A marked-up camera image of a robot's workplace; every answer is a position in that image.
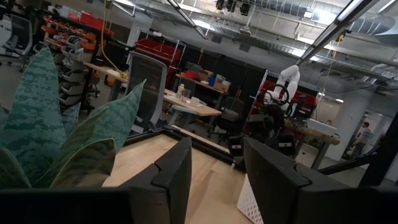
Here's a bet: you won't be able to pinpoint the grey mesh office chair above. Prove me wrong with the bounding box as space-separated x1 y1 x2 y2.
0 14 34 68

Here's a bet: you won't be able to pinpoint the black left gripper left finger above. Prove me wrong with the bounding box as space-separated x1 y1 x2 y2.
119 136 193 224

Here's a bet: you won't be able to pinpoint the grey office chair blue seat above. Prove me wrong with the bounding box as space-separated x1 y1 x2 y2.
126 51 169 133

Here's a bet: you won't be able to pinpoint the wooden table with yellow item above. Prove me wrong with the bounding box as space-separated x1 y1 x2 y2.
82 61 130 102

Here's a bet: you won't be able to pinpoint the person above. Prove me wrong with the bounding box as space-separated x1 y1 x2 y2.
351 121 373 158

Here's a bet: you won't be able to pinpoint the brown cardboard box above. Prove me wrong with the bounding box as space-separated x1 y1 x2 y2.
213 79 233 93

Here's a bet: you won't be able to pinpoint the red plastic storage bins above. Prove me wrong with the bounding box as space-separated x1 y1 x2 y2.
134 37 183 65

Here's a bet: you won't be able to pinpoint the black shelf with orange bins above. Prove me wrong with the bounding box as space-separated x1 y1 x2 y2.
40 8 116 113

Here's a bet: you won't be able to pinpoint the white rectangular box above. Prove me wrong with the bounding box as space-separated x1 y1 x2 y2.
307 118 338 136

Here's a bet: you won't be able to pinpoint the black office chair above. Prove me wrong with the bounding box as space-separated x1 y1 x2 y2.
208 96 246 141

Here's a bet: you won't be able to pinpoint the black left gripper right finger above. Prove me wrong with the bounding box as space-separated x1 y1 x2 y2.
243 137 358 224

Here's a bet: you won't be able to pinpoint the red tool cabinet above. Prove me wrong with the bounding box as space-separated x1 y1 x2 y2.
257 80 318 119

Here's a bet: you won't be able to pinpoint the yellow hanging cable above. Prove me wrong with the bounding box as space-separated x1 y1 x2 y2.
99 0 128 79

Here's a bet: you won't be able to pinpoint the green snake plant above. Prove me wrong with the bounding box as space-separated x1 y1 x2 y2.
0 46 147 190

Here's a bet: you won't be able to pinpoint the wooden workbench with white box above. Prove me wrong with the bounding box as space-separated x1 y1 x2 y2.
284 119 341 170

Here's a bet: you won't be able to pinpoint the light wooden table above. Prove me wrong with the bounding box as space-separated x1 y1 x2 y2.
163 88 223 129

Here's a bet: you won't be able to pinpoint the white perforated plastic basket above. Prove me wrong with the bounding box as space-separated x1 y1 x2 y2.
236 173 265 224

